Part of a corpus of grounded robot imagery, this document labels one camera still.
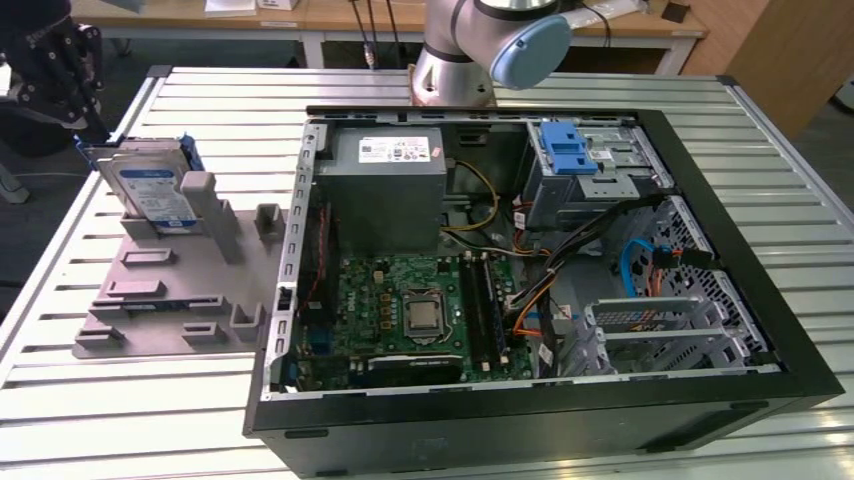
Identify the silver drive cage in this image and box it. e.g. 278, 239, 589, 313
518, 119, 675, 231

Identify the grey parts rack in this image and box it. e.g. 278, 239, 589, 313
70, 170, 294, 361

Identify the black RAM slot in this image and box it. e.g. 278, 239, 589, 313
457, 252, 498, 372

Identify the CPU socket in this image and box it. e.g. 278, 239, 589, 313
397, 286, 452, 347

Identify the grey furniture foot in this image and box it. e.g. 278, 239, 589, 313
0, 162, 31, 205

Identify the thin black desk wire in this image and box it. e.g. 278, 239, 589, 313
585, 7, 615, 49

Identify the black case fan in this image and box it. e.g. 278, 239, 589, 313
296, 197, 342, 326

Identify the black graphics card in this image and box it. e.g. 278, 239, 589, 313
349, 353, 465, 389

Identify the white paper box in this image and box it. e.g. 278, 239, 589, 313
202, 0, 258, 19

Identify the RAM stick in slot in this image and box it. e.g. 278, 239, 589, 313
480, 253, 514, 369

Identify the wooden cabinet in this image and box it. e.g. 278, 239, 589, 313
683, 0, 854, 141

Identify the red black twisted fan wire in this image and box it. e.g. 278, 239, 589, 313
298, 203, 333, 309

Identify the spare RAM stick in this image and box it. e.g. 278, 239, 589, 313
122, 298, 198, 312

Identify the black cable bundle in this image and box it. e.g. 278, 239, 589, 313
532, 195, 672, 301

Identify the cable with silver plug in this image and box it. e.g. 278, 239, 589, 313
345, 0, 378, 70

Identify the grey power supply unit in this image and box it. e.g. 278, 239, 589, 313
312, 124, 448, 256

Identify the wooden desk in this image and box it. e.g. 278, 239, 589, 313
65, 0, 712, 76

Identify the orange wire bundle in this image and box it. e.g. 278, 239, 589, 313
509, 292, 558, 339

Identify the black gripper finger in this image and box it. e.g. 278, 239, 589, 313
65, 23, 113, 147

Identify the blue drive cage latch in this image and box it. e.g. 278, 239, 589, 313
540, 121, 599, 176

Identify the silver CPU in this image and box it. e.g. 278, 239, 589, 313
405, 301, 442, 334

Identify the green motherboard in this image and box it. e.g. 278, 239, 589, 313
292, 252, 538, 394

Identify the clear plastic bag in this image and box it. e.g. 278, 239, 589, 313
576, 0, 652, 29

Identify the black open PC case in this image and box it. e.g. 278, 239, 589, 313
240, 104, 845, 476

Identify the yellow wire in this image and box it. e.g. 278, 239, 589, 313
438, 159, 501, 234

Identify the silver disk bay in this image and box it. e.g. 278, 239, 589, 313
572, 294, 781, 376

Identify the black power connector wire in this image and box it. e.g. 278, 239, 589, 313
656, 244, 719, 270

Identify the hard disk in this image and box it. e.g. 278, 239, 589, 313
73, 132, 205, 239

